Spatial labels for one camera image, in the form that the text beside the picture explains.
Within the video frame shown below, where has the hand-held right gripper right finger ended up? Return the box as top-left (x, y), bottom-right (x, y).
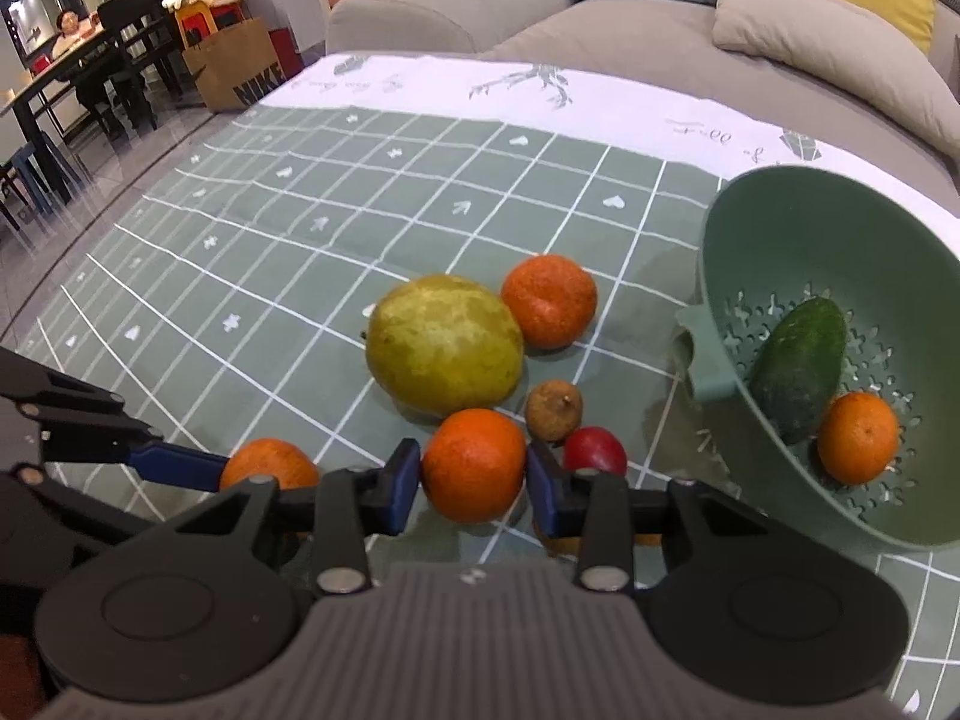
top-left (526, 439), bottom-right (774, 594)

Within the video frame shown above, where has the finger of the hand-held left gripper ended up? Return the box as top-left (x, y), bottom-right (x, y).
top-left (0, 464), bottom-right (114, 545)
top-left (0, 349), bottom-right (230, 494)

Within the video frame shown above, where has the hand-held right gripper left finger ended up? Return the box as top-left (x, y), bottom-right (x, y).
top-left (160, 437), bottom-right (423, 596)

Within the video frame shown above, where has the small red fruit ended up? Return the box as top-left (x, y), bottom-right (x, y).
top-left (564, 426), bottom-right (629, 478)

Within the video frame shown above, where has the orange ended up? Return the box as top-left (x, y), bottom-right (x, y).
top-left (220, 437), bottom-right (322, 497)
top-left (500, 255), bottom-right (599, 351)
top-left (816, 392), bottom-right (900, 486)
top-left (421, 409), bottom-right (529, 525)

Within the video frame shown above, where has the small brown longan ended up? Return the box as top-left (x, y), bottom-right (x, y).
top-left (523, 381), bottom-right (584, 443)
top-left (551, 531), bottom-right (662, 554)

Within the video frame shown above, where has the green plastic colander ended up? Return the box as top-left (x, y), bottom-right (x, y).
top-left (673, 165), bottom-right (960, 555)

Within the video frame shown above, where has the green grid tablecloth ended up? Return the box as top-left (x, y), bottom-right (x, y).
top-left (0, 51), bottom-right (960, 720)

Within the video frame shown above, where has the green cucumber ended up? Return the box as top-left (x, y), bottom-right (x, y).
top-left (748, 296), bottom-right (849, 446)

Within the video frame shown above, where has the blue chair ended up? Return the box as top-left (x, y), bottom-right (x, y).
top-left (0, 141), bottom-right (83, 227)

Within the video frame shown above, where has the dark dining table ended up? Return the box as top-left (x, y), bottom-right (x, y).
top-left (0, 34), bottom-right (113, 205)

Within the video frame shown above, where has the brown paper bag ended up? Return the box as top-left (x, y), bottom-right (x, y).
top-left (182, 17), bottom-right (290, 114)

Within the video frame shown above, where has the red bag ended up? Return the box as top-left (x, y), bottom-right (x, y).
top-left (266, 26), bottom-right (304, 80)

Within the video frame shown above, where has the red stool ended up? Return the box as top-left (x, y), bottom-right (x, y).
top-left (174, 1), bottom-right (248, 47)

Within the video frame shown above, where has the grey sofa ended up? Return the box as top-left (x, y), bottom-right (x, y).
top-left (326, 0), bottom-right (960, 197)

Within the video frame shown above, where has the beige cushion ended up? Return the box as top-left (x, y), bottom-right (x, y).
top-left (711, 0), bottom-right (960, 160)

